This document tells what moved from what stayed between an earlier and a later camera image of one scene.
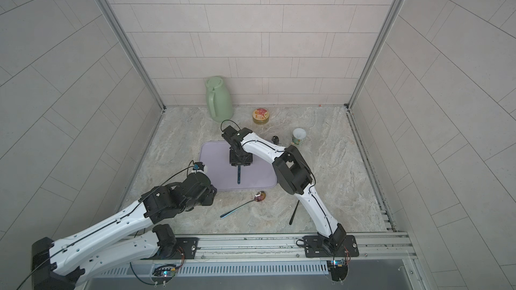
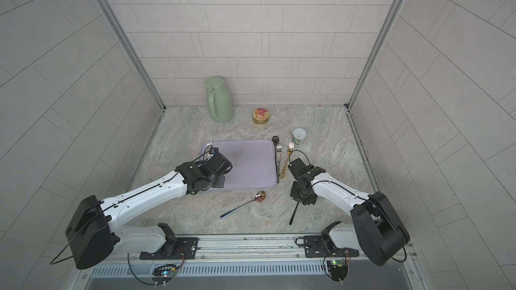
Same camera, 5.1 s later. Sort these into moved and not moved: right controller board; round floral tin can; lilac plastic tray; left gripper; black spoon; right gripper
Moved: left gripper; right gripper
Not moved: black spoon; right controller board; round floral tin can; lilac plastic tray
